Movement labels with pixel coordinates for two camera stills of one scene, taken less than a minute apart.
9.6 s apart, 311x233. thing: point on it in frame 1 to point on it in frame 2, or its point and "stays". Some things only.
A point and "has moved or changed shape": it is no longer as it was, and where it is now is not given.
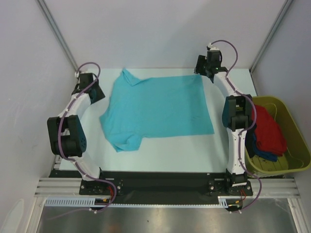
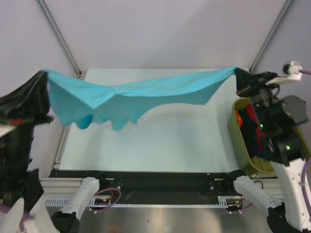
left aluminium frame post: (58, 31) stays
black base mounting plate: (161, 187) stays
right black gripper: (200, 66) to (251, 83)
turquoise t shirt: (137, 108) has moved or changed shape
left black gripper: (100, 95) to (28, 103)
